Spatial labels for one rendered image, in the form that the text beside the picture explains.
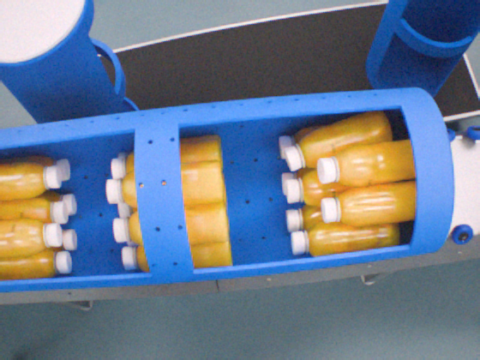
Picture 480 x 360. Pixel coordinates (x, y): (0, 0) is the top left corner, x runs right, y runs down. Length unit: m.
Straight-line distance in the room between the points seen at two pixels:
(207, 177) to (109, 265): 0.28
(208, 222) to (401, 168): 0.32
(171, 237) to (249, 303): 1.21
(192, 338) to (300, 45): 1.08
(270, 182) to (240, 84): 0.99
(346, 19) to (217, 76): 0.53
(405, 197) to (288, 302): 1.14
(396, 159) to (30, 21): 0.77
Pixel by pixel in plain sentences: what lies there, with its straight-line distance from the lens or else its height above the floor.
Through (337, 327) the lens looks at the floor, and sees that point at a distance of 2.08.
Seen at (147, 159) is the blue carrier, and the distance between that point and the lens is 0.88.
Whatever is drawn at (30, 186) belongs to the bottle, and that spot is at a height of 1.11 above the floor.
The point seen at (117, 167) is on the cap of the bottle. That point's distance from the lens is 1.01.
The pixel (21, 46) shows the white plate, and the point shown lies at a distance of 1.26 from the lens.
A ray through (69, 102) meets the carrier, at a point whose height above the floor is 0.79.
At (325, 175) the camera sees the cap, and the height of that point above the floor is 1.15.
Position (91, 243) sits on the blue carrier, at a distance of 1.15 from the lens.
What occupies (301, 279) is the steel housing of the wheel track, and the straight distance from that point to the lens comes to 1.21.
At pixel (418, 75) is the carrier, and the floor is 0.16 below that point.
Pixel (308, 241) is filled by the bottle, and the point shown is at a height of 1.07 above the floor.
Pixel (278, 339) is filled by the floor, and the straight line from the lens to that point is 2.06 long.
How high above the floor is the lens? 2.06
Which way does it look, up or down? 74 degrees down
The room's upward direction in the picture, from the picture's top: 1 degrees counter-clockwise
